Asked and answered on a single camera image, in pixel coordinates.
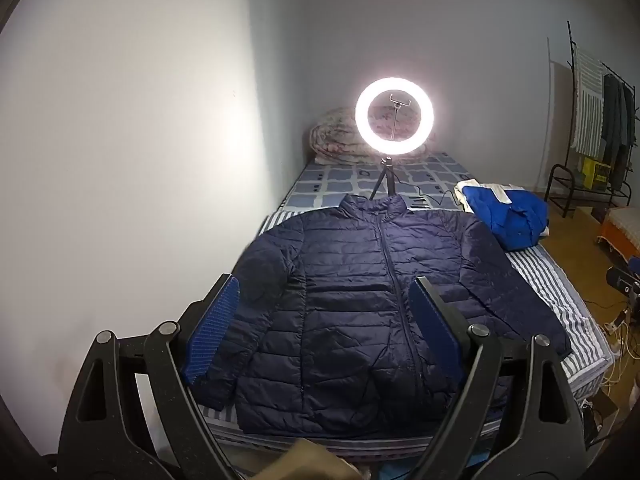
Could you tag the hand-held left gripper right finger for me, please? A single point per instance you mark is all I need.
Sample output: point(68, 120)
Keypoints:
point(435, 325)

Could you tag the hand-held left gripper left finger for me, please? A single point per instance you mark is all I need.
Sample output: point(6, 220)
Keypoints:
point(212, 330)

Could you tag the navy puffer jacket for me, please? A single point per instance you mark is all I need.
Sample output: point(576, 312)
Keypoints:
point(340, 285)

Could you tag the black clothes rack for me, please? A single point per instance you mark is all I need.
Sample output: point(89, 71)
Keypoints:
point(557, 180)

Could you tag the blue white striped blanket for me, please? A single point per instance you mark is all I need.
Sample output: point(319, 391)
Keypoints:
point(550, 285)

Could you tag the bright blue garment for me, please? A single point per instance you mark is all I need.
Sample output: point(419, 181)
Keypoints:
point(510, 222)

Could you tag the white garment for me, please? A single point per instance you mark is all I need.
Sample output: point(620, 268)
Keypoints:
point(464, 195)

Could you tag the tan cloth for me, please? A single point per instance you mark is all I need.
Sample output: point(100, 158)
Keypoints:
point(305, 460)

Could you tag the blue checked bed sheet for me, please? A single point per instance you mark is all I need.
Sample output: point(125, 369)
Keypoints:
point(325, 180)

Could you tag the brown cardboard box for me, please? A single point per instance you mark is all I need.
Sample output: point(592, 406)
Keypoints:
point(602, 415)

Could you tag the black device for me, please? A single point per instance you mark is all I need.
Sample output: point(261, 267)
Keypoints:
point(622, 280)

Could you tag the orange stool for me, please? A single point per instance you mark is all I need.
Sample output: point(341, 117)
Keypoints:
point(617, 227)

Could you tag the rolled floral quilt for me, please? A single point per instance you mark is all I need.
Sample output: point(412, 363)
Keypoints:
point(332, 137)

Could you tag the yellow box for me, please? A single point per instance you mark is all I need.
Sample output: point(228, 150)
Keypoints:
point(596, 174)

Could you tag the dark hanging garment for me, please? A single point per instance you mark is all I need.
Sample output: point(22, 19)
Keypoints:
point(617, 125)

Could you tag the striped hanging towel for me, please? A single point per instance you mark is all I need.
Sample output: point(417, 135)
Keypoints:
point(589, 100)

